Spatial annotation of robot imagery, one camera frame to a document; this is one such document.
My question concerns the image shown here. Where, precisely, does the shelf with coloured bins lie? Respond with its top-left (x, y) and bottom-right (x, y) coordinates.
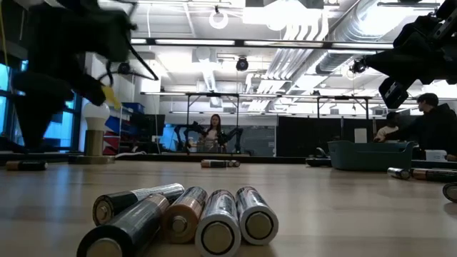
top-left (103, 102), bottom-right (146, 156)

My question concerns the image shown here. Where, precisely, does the teal plastic bin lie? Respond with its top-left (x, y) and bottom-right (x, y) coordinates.
top-left (327, 140), bottom-right (416, 171)

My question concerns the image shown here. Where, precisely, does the black computer monitor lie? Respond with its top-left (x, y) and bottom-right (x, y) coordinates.
top-left (130, 114), bottom-right (166, 137)

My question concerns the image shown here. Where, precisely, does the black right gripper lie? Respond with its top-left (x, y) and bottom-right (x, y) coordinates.
top-left (363, 16), bottom-right (457, 110)

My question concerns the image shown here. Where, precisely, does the brass lamp white bulb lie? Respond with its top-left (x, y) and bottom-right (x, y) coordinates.
top-left (68, 101), bottom-right (116, 165)

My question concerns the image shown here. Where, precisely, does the silver ventilation duct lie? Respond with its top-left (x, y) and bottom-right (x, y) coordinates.
top-left (316, 0), bottom-right (411, 74)

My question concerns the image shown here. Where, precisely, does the black overhead light bar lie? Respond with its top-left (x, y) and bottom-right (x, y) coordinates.
top-left (130, 36), bottom-right (396, 50)

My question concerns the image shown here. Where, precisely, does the black aluminium table frame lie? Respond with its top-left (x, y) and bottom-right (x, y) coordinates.
top-left (0, 149), bottom-right (457, 171)

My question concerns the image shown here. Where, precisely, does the yellow tag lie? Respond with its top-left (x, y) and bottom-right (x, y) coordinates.
top-left (101, 84), bottom-right (122, 111)

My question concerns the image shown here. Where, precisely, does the black silver battery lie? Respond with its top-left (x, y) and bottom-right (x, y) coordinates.
top-left (442, 182), bottom-right (457, 204)

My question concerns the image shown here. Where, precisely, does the black partition wall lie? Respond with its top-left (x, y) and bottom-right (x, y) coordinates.
top-left (276, 116), bottom-right (404, 158)

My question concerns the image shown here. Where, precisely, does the copper black battery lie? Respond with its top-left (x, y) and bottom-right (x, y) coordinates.
top-left (200, 159), bottom-right (230, 169)
top-left (409, 168), bottom-right (457, 183)
top-left (4, 160), bottom-right (49, 172)
top-left (161, 186), bottom-right (209, 245)

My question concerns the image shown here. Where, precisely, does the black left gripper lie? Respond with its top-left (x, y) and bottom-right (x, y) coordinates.
top-left (12, 21), bottom-right (135, 151)

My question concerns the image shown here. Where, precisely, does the black remote control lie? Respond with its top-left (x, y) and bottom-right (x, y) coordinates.
top-left (306, 156), bottom-right (333, 168)

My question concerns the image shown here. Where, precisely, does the person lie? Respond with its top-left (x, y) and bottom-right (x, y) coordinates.
top-left (373, 111), bottom-right (401, 143)
top-left (383, 92), bottom-right (457, 161)
top-left (201, 114), bottom-right (226, 153)

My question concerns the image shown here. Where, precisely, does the white ring light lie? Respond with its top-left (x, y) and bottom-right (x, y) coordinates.
top-left (209, 5), bottom-right (229, 30)

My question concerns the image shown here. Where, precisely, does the black metal frame stand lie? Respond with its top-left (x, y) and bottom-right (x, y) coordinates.
top-left (185, 91), bottom-right (240, 154)

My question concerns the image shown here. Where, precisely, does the blue lit window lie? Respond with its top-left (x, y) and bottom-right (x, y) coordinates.
top-left (0, 59), bottom-right (84, 151)

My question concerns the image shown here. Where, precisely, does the black battery white label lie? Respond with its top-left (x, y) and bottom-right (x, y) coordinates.
top-left (92, 183), bottom-right (185, 226)

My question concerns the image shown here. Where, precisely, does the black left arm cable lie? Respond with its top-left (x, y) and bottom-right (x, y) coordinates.
top-left (105, 14), bottom-right (160, 86)

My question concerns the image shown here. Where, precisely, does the white cable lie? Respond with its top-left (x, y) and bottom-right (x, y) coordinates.
top-left (114, 151), bottom-right (147, 160)

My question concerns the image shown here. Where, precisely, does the small white box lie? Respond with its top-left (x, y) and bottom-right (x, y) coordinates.
top-left (424, 149), bottom-right (448, 162)

